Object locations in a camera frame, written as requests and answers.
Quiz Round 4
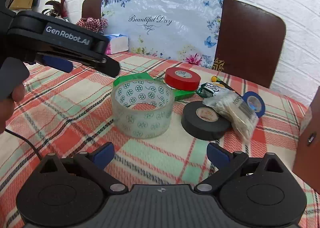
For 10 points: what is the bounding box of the red checkered cloth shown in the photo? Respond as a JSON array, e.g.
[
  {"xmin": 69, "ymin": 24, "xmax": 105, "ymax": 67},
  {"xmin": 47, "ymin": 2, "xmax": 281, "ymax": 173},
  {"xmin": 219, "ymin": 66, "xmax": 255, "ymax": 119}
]
[{"xmin": 76, "ymin": 17, "xmax": 109, "ymax": 34}]

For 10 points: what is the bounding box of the clear bag of cotton swabs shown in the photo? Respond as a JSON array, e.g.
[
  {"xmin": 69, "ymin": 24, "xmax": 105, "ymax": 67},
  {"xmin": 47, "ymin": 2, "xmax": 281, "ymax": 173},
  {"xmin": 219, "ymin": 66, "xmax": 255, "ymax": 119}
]
[{"xmin": 202, "ymin": 90, "xmax": 259, "ymax": 142}]

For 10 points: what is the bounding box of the floral plastic bag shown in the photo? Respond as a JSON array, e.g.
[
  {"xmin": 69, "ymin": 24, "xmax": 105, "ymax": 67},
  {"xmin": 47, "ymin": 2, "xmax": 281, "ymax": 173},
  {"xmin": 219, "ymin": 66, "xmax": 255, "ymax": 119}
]
[{"xmin": 101, "ymin": 0, "xmax": 224, "ymax": 66}]

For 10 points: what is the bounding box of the blue tape roll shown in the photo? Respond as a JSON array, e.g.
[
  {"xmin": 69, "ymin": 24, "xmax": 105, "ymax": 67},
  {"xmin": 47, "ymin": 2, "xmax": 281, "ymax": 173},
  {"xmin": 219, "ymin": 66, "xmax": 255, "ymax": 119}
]
[{"xmin": 241, "ymin": 91, "xmax": 266, "ymax": 118}]

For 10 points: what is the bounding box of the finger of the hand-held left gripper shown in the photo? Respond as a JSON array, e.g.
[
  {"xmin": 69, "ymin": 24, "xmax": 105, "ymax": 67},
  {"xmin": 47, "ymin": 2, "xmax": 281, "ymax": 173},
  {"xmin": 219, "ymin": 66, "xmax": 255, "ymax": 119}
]
[
  {"xmin": 36, "ymin": 48, "xmax": 120, "ymax": 78},
  {"xmin": 41, "ymin": 55, "xmax": 73, "ymax": 73}
]

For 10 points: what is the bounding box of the blue tissue pack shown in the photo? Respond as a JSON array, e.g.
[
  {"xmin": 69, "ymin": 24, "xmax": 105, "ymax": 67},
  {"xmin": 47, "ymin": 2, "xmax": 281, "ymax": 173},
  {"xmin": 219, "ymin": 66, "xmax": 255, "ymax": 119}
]
[{"xmin": 102, "ymin": 33, "xmax": 129, "ymax": 55}]

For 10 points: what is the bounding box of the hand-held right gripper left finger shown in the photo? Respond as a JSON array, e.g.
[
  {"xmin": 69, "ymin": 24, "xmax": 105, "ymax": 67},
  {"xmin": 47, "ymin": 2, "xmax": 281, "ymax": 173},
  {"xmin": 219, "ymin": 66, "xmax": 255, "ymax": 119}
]
[{"xmin": 37, "ymin": 142, "xmax": 129, "ymax": 193}]

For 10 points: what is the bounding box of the plaid blanket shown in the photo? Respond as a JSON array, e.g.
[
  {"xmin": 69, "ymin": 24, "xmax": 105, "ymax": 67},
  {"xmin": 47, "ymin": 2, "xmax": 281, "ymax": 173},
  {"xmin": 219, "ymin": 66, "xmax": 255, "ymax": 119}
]
[{"xmin": 0, "ymin": 51, "xmax": 320, "ymax": 228}]

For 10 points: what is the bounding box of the brown wooden headboard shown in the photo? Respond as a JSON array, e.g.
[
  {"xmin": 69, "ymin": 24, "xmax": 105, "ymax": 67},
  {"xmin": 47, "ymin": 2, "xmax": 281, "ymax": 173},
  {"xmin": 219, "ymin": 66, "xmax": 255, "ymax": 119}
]
[{"xmin": 81, "ymin": 0, "xmax": 287, "ymax": 89}]

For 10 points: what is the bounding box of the red tape roll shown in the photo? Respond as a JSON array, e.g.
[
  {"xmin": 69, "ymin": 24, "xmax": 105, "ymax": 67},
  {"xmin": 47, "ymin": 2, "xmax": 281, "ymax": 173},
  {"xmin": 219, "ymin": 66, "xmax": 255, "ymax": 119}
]
[{"xmin": 164, "ymin": 67, "xmax": 201, "ymax": 91}]

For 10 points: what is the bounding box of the black cable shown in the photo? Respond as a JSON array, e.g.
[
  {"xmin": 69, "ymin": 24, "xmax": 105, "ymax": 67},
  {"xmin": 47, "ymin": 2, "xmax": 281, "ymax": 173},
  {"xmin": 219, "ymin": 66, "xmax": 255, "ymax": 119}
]
[{"xmin": 4, "ymin": 129, "xmax": 43, "ymax": 161}]

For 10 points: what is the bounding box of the black marker blue cap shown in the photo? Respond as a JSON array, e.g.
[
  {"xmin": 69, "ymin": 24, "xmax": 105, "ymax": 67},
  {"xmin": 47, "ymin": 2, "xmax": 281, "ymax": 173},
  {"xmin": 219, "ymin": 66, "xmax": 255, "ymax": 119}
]
[{"xmin": 211, "ymin": 75, "xmax": 237, "ymax": 92}]

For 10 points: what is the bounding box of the green cardboard box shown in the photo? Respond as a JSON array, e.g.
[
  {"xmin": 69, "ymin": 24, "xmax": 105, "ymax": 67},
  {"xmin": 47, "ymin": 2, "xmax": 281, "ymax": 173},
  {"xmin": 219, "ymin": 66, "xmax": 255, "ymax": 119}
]
[
  {"xmin": 113, "ymin": 73, "xmax": 153, "ymax": 88},
  {"xmin": 171, "ymin": 87, "xmax": 195, "ymax": 101}
]

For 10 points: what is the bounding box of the person's left hand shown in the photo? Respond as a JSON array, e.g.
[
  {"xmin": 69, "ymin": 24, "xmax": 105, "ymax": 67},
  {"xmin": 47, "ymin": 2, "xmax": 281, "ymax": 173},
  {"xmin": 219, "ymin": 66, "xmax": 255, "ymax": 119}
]
[{"xmin": 0, "ymin": 84, "xmax": 26, "ymax": 134}]

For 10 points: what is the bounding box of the brown cardboard storage box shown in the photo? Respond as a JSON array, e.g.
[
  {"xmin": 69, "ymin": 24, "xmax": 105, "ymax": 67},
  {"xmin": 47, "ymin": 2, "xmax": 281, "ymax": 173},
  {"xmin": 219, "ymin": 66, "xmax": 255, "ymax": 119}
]
[{"xmin": 292, "ymin": 85, "xmax": 320, "ymax": 195}]

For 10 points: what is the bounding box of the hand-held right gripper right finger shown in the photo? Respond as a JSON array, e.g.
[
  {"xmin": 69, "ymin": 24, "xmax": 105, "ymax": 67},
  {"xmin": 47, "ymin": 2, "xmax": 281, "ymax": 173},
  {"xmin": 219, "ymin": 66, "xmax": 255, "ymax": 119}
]
[{"xmin": 194, "ymin": 142, "xmax": 284, "ymax": 193}]

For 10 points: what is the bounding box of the red artificial plant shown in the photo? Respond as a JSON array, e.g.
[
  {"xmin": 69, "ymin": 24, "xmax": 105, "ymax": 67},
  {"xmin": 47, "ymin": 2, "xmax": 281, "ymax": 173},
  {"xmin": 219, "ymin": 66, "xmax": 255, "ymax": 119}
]
[{"xmin": 41, "ymin": 0, "xmax": 70, "ymax": 22}]

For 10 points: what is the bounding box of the green printed packet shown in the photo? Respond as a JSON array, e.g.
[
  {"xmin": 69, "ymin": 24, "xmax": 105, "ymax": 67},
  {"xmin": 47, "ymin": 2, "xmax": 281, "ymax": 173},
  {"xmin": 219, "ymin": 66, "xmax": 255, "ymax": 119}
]
[{"xmin": 197, "ymin": 81, "xmax": 227, "ymax": 99}]

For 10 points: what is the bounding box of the black tape roll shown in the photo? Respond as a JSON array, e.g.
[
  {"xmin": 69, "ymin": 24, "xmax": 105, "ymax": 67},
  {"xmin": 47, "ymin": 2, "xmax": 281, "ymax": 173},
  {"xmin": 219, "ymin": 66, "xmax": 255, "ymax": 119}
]
[{"xmin": 181, "ymin": 101, "xmax": 232, "ymax": 141}]

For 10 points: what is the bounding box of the clear packing tape roll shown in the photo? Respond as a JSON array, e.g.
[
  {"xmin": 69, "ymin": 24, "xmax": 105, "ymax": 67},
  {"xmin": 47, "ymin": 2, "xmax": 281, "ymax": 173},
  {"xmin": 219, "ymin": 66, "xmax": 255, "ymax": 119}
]
[{"xmin": 111, "ymin": 80, "xmax": 175, "ymax": 139}]

